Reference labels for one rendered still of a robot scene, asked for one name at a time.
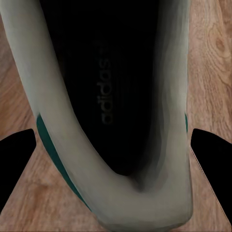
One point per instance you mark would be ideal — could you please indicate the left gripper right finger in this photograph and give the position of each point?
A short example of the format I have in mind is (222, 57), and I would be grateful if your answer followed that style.
(215, 157)

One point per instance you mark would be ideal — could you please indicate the gym shoe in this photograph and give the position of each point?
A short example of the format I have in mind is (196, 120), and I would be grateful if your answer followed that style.
(107, 84)

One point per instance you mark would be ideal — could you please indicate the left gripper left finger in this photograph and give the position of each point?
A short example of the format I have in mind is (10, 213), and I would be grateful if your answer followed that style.
(15, 151)

